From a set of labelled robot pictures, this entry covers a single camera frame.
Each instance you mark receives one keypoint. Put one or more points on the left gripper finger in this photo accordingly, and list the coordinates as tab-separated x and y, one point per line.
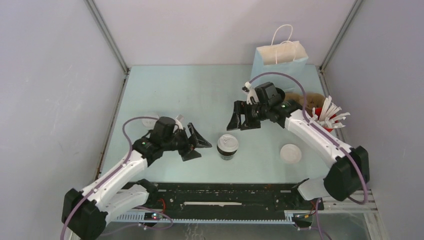
193	154
195	139

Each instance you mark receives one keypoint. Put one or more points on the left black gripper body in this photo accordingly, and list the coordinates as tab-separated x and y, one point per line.
179	142

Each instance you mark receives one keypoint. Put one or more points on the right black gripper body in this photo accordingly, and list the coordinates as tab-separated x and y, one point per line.
263	108

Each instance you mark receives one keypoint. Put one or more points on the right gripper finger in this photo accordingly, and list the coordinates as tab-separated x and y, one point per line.
235	121
252	117

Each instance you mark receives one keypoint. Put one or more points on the white plastic cup lid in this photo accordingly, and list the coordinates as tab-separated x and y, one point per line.
228	143

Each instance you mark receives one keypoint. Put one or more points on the black paper coffee cup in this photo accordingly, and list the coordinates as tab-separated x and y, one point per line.
225	155

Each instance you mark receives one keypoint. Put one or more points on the light blue paper bag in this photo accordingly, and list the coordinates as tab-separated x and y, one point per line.
286	57

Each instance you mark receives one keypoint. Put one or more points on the red cup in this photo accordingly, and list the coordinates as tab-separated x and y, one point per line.
327	122

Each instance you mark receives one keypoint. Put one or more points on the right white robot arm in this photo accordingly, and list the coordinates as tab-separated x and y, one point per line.
348	166

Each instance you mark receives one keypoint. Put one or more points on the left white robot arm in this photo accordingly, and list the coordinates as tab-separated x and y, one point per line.
87	212

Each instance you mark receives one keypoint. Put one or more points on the brown cardboard cup carrier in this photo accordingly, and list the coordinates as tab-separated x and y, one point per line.
313	100

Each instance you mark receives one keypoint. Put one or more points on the white plastic lid on table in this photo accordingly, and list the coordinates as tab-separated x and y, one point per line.
290	153

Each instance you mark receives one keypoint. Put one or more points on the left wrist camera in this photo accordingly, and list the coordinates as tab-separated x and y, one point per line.
180	121

